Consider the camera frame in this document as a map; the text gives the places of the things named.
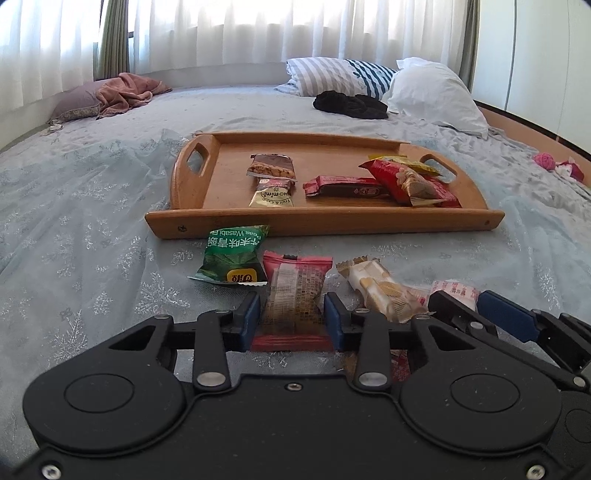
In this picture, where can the white sheer curtain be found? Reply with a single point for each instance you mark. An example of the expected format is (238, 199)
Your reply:
(277, 37)

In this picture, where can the plain red snack packet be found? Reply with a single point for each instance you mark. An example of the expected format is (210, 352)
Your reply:
(450, 196)

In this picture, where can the white red cracker packet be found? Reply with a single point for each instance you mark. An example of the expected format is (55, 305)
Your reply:
(378, 286)

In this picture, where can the pink white small bundle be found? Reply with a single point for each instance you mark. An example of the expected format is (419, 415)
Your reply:
(571, 170)

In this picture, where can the white pillow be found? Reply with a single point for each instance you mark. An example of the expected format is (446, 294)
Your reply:
(434, 94)

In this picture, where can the yellow snack packet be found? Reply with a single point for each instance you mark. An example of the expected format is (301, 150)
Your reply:
(415, 165)

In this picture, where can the purple pillow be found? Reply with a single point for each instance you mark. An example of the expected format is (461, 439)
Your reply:
(76, 104)

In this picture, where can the wooden tray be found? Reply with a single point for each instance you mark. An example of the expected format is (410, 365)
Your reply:
(231, 184)

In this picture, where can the striped pillow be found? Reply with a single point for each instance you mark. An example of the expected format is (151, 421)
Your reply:
(330, 76)

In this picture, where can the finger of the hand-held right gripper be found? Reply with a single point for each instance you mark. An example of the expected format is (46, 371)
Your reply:
(505, 311)
(450, 307)

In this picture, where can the olive curtain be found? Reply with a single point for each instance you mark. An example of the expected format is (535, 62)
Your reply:
(468, 41)
(113, 32)

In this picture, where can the red chocolate bar wrapper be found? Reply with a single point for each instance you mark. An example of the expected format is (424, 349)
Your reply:
(346, 187)

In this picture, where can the light blue bed sheet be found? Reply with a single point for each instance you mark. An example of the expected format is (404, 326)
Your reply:
(240, 108)

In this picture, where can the gold maroon candy packet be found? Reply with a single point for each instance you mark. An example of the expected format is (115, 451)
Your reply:
(272, 196)

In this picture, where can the black crumpled cloth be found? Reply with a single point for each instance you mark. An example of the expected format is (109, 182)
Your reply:
(351, 105)

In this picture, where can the red gold patterned packet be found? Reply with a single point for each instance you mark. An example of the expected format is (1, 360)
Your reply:
(406, 182)

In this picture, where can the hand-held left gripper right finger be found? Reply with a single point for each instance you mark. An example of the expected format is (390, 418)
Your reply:
(333, 324)

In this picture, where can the wooden headboard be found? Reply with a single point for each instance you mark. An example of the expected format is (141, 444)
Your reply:
(531, 127)

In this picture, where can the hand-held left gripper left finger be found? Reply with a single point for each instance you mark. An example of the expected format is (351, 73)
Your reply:
(249, 319)

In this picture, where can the green pea snack packet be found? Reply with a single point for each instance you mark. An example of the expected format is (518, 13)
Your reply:
(228, 256)

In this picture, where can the pink crumpled cloth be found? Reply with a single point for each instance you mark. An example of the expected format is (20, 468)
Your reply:
(129, 94)

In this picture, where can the pink cake packet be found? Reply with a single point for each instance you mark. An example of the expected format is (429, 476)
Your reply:
(295, 286)

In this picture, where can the brown seed snack packet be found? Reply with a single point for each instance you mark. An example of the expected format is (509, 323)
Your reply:
(272, 167)

